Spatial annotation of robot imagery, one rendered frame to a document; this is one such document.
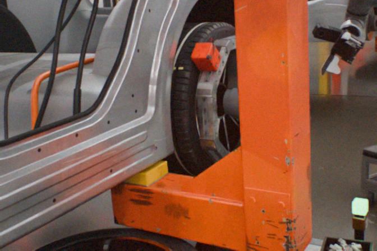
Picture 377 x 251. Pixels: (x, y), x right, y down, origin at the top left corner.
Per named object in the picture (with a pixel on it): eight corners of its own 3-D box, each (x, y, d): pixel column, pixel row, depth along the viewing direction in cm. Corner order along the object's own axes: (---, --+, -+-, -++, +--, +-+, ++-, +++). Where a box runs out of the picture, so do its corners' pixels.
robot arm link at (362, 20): (348, 3, 193) (343, 25, 198) (343, 15, 184) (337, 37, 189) (371, 8, 190) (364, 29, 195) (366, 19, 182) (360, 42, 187)
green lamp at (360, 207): (355, 209, 168) (354, 196, 167) (368, 210, 166) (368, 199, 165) (352, 214, 165) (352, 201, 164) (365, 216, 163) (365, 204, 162)
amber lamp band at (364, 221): (355, 223, 169) (355, 212, 168) (368, 226, 167) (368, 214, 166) (352, 228, 166) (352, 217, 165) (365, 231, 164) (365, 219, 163)
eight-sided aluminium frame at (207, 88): (258, 144, 252) (253, 29, 240) (271, 145, 249) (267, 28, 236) (202, 185, 207) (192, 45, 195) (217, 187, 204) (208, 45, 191)
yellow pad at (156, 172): (138, 169, 200) (137, 156, 199) (169, 173, 193) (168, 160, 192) (115, 182, 188) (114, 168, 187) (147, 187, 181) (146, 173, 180)
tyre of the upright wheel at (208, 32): (202, 177, 260) (221, 47, 269) (247, 184, 248) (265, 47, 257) (122, 165, 204) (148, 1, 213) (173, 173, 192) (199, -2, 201)
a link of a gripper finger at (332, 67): (335, 82, 172) (348, 59, 174) (318, 73, 172) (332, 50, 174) (331, 85, 175) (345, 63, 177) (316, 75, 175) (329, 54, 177)
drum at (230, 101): (237, 113, 231) (235, 81, 228) (284, 116, 220) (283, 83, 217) (222, 121, 219) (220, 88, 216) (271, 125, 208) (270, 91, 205)
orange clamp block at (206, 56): (205, 56, 205) (195, 42, 199) (223, 56, 201) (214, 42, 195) (199, 71, 203) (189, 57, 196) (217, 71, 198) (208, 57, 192)
